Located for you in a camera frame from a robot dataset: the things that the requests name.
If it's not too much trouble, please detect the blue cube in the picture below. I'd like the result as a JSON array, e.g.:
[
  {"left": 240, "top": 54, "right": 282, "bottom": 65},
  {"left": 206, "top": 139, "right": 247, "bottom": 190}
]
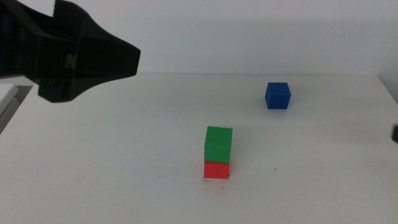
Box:
[{"left": 264, "top": 82, "right": 292, "bottom": 110}]

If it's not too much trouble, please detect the green cube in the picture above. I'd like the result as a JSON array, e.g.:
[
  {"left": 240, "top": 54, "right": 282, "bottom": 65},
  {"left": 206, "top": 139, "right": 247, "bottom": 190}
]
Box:
[{"left": 203, "top": 126, "right": 233, "bottom": 165}]

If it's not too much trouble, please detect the red cube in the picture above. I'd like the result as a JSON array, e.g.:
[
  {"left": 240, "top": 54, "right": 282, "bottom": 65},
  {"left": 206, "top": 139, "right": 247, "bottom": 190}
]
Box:
[{"left": 203, "top": 161, "right": 231, "bottom": 180}]

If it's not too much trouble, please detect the white flat panel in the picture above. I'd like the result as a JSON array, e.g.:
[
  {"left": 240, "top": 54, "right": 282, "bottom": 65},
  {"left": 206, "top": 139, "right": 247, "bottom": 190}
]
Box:
[{"left": 0, "top": 83, "right": 20, "bottom": 108}]

